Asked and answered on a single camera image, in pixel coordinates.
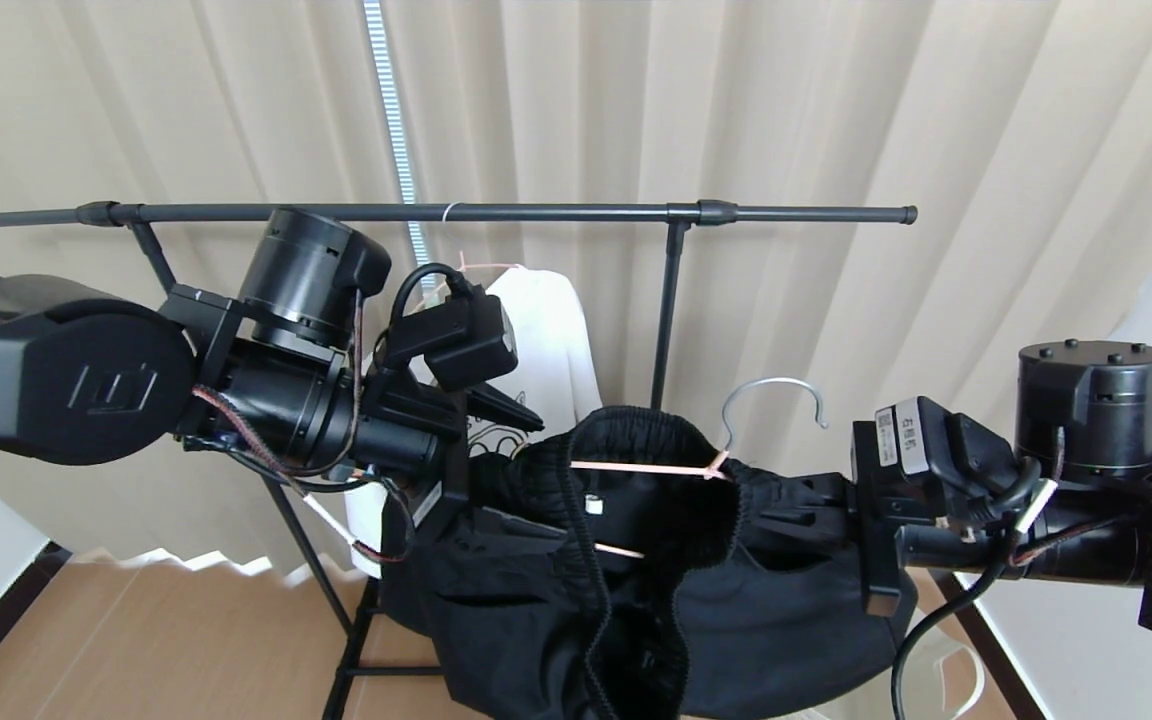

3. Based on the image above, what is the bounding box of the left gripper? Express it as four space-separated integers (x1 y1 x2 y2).
221 340 569 551

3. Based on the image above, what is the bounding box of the white laundry basket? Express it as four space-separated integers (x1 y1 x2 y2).
806 620 987 720

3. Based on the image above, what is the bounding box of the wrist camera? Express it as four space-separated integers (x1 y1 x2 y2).
376 262 520 393
874 395 1042 526

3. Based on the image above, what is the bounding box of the black cable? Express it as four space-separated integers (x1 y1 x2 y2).
889 455 1152 720
181 430 417 566

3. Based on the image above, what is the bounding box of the white printed t-shirt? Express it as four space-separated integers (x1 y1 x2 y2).
341 265 605 581

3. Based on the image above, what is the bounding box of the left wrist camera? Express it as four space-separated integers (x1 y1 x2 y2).
376 262 520 393

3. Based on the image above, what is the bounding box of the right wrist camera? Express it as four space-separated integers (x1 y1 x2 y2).
874 395 1042 526

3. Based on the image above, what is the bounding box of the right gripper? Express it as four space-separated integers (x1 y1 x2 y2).
851 420 1152 616

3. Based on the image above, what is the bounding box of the beige curtain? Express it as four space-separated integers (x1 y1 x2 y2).
0 0 1152 586

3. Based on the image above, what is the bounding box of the pink clothes hanger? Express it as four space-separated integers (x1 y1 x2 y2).
569 377 830 561
421 203 527 311

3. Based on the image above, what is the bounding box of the black garment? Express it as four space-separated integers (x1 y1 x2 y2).
379 405 922 720

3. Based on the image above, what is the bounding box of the black clothes rack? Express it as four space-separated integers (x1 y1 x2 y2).
0 200 919 720

